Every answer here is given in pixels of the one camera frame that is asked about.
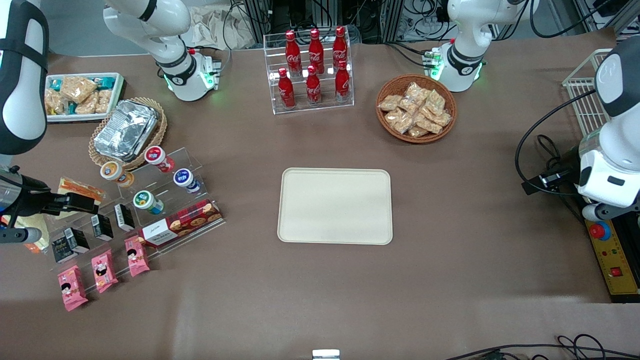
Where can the clear wrapped rice cracker packet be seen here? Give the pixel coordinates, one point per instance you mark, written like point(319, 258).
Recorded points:
point(429, 124)
point(400, 121)
point(436, 101)
point(417, 132)
point(390, 102)
point(443, 119)
point(408, 106)
point(416, 92)

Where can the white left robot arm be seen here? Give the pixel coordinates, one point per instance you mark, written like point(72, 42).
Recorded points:
point(465, 30)

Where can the round brown wicker basket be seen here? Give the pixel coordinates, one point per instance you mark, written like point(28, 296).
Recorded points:
point(387, 127)

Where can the silver foil food container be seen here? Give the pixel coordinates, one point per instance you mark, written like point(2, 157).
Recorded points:
point(125, 130)

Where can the large puffed grain snack packet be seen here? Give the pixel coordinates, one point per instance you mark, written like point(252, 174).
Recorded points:
point(77, 87)

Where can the orange lid yogurt cup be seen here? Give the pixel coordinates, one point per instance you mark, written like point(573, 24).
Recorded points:
point(112, 171)

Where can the crumpled white cloth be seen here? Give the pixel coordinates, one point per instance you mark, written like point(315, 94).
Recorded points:
point(215, 27)

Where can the red lid yogurt cup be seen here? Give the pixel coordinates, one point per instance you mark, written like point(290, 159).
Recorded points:
point(157, 156)

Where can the yellow emergency stop box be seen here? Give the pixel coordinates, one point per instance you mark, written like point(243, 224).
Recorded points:
point(617, 265)

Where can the red tartan cookie box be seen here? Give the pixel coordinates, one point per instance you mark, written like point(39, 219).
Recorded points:
point(182, 222)

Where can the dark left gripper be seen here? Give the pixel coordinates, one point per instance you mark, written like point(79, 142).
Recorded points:
point(566, 166)

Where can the green lid yogurt cup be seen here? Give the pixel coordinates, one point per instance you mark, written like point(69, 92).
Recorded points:
point(145, 201)

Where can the blue lid yogurt cup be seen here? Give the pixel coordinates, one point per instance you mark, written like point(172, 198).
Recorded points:
point(184, 178)

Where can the aluminium frame rack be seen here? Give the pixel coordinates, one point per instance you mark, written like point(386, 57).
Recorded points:
point(380, 20)

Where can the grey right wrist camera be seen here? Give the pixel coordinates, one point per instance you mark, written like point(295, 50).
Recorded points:
point(22, 235)

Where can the pink cartoon snack packet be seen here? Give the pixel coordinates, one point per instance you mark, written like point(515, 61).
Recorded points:
point(136, 256)
point(104, 271)
point(72, 289)

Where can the wrapped sandwich with orange filling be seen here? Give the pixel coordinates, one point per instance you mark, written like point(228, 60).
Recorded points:
point(82, 189)

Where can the clear acrylic bottle rack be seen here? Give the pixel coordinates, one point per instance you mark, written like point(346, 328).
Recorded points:
point(327, 107)

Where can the white rectangular snack tray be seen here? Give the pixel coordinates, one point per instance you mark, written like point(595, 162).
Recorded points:
point(119, 90)

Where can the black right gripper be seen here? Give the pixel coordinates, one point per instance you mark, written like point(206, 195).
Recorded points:
point(31, 197)

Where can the red cola bottle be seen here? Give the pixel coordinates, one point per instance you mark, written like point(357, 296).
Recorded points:
point(340, 45)
point(313, 90)
point(316, 47)
point(293, 50)
point(342, 85)
point(286, 92)

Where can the black clamp bracket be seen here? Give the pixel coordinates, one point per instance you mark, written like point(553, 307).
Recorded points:
point(547, 180)

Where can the oval brown wicker basket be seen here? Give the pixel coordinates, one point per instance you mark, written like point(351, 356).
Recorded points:
point(159, 135)

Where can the cream rectangular tray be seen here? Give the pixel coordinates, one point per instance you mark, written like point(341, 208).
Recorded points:
point(335, 206)

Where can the clear acrylic tiered display stand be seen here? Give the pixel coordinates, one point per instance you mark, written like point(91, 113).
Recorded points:
point(170, 197)

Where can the teal snack packet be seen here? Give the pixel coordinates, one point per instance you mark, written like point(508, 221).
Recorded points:
point(55, 84)
point(106, 81)

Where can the small black drink carton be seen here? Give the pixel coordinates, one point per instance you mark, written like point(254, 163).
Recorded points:
point(124, 216)
point(102, 227)
point(61, 251)
point(78, 240)

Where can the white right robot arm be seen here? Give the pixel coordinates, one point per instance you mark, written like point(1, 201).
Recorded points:
point(170, 50)

